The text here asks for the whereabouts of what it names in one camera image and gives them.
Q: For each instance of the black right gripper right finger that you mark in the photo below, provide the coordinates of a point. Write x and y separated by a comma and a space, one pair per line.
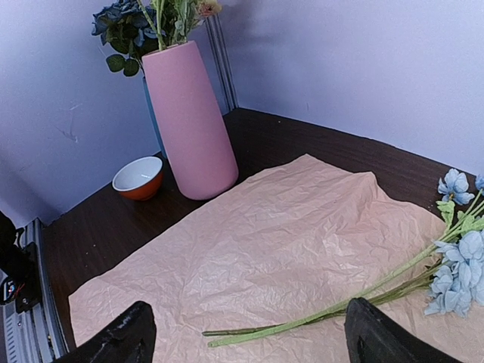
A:
371, 336

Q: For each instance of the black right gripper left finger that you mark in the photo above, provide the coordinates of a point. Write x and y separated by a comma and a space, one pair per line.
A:
130, 337

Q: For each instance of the blue flower stem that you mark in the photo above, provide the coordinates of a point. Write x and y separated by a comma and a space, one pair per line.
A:
450, 269

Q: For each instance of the pink tissue paper sheet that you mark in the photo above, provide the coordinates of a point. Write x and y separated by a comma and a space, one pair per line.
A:
284, 244

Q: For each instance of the pink rose leafy stem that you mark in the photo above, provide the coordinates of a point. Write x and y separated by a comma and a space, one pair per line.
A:
172, 21

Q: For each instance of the pink tall vase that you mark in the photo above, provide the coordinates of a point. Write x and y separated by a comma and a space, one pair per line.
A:
191, 126

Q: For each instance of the artificial flowers in teal vase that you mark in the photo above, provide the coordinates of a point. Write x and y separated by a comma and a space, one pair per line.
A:
126, 28

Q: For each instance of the white bowl orange outside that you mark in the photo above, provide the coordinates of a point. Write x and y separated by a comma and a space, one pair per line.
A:
140, 179

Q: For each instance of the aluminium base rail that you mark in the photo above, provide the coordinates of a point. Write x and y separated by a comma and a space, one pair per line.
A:
30, 322

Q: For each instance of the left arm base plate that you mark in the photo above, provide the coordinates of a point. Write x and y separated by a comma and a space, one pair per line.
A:
21, 268

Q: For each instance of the left aluminium frame post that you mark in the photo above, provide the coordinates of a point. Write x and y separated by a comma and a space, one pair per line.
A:
222, 62

